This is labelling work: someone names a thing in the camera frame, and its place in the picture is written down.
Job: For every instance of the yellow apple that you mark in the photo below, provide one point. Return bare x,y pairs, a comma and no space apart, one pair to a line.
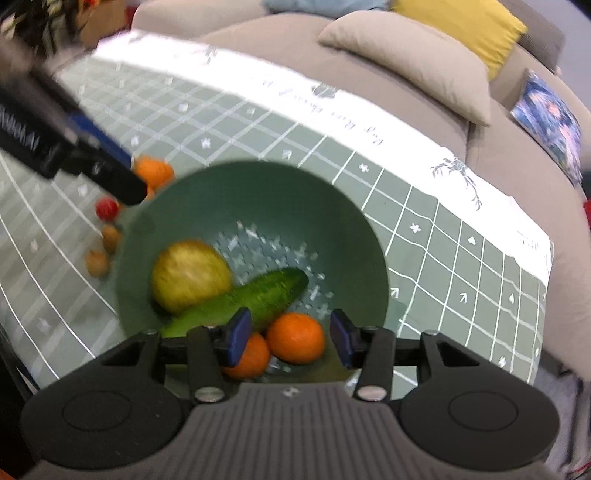
189,277

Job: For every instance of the orange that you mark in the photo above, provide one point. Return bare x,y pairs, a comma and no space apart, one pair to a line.
255,357
156,171
298,339

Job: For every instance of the green checkered tablecloth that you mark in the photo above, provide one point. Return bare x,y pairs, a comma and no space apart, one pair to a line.
415,258

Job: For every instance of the dark leafy printed cloth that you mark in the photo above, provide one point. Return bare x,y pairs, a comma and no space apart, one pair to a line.
46,18

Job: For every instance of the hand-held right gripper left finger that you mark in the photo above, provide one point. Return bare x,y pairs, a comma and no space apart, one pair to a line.
238,334

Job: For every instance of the beige sofa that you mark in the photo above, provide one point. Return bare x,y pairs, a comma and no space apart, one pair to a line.
498,161

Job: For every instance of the green strainer bowl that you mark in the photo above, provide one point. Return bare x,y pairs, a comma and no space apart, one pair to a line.
277,207

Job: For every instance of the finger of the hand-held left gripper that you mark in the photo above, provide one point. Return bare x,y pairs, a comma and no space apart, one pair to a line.
94,133
120,182

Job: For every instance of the yellow pillow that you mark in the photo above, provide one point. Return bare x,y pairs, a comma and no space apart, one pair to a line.
466,27

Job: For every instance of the brown longan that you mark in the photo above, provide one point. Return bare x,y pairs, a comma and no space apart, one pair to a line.
111,238
97,263

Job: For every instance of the red cherry tomato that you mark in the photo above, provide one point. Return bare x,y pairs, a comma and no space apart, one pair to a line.
106,208

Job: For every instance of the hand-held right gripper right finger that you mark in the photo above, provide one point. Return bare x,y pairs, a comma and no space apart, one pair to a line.
341,337

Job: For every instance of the green cucumber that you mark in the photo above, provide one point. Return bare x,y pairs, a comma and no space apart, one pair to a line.
261,293

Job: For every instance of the beige pillow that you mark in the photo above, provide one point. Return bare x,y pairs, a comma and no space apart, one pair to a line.
415,60

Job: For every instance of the blue printed pillow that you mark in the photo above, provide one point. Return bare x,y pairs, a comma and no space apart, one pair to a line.
551,120

